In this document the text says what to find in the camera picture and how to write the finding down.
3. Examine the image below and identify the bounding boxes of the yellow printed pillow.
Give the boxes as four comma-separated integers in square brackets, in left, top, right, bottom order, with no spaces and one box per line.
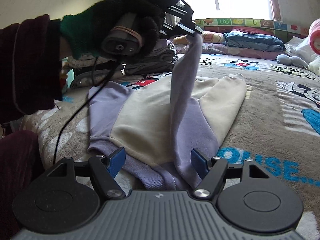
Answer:
[172,31,227,46]

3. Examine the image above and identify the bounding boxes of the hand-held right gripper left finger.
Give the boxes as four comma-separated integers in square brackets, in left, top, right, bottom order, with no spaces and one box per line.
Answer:
[47,147,127,201]

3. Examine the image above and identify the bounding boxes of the cream satin quilt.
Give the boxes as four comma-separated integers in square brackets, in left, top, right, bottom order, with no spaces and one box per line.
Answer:
[307,55,320,78]

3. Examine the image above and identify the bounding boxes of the cream and lavender sweatshirt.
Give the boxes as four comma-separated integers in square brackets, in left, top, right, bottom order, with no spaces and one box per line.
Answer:
[87,31,247,190]

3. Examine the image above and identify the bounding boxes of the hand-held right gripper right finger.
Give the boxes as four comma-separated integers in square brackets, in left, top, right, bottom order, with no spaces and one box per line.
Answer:
[190,148,270,201]

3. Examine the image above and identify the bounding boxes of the pink folded quilt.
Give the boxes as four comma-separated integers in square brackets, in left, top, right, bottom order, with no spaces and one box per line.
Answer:
[309,17,320,55]

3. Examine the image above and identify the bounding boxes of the blue folded blanket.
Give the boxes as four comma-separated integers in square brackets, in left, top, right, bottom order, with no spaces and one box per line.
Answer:
[223,30,286,53]

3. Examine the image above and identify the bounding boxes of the purple pillow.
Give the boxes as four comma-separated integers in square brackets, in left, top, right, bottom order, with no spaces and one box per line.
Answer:
[200,42,283,61]

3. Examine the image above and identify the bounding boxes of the colourful alphabet foam mat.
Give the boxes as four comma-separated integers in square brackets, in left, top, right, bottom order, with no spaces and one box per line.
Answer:
[192,17,313,34]

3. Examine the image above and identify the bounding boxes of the person's left forearm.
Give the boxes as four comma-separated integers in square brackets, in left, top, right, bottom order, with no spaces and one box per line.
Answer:
[0,14,66,124]

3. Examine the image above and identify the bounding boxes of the black cable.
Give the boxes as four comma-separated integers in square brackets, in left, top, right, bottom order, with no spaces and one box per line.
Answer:
[53,55,122,166]

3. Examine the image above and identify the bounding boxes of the person's left hand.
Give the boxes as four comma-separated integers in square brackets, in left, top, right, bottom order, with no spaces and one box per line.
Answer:
[59,0,166,62]

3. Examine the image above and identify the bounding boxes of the light blue plush toy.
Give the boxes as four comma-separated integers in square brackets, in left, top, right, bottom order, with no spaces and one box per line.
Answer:
[275,54,309,69]

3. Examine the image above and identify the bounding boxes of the cartoon mouse printed blanket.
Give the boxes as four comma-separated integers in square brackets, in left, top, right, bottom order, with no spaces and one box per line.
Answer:
[20,52,320,230]

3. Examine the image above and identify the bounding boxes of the white quilted pillow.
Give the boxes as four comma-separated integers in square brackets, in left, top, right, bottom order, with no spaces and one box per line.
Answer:
[285,36,320,58]

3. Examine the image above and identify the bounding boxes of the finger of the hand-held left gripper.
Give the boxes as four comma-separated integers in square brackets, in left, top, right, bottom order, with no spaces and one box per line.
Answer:
[160,21,204,37]
[165,0,195,25]

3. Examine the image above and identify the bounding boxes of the person's maroon pants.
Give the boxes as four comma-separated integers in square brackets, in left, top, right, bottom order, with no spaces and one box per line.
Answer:
[0,129,49,240]

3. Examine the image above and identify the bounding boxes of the stack of folded clothes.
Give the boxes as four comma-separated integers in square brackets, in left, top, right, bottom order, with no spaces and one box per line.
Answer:
[60,54,125,89]
[124,39,178,76]

